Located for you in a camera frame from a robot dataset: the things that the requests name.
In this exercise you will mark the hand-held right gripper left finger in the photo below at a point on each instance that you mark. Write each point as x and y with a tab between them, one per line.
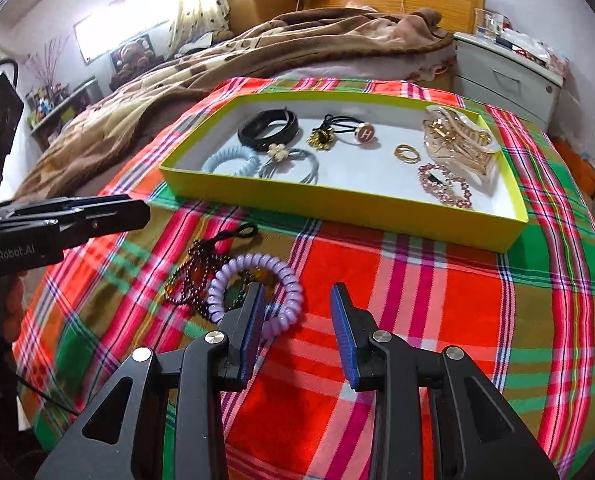
252	340

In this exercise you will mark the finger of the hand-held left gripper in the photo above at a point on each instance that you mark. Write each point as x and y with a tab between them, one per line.
67	207
112	222

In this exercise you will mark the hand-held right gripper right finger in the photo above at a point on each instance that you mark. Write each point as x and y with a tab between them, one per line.
345	345

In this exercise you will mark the yellow-green cardboard box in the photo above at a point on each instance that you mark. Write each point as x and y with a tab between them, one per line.
357	175

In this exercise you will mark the pink rhinestone hair clip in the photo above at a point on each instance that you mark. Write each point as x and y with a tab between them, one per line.
430	175

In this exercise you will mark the gold hoop rings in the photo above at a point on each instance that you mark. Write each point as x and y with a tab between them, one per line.
400	152

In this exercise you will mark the person's left hand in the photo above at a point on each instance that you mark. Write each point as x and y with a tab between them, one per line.
16	310

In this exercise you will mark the dark beaded strand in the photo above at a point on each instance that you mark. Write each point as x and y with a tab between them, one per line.
192	270

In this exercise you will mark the red plaid blanket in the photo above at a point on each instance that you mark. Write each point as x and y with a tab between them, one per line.
427	300

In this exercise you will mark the dried branches bunch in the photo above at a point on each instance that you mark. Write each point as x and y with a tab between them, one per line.
47	65

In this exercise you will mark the brown patterned fleece blanket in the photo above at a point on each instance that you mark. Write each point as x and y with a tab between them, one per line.
177	75

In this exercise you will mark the brown teddy bear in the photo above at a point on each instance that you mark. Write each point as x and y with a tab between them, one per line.
132	57

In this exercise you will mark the patterned curtain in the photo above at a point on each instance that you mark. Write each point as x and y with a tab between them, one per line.
197	5

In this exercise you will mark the pale pink quilt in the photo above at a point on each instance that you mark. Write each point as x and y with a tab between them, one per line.
377	67

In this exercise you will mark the white nightstand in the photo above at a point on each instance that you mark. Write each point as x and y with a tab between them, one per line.
497	80

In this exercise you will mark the clear glass cup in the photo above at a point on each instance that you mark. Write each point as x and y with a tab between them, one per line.
488	22

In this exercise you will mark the pile of small sundries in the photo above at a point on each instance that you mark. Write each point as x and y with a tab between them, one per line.
532	45

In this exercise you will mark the cluttered wall shelf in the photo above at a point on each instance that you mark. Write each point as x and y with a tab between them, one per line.
62	107

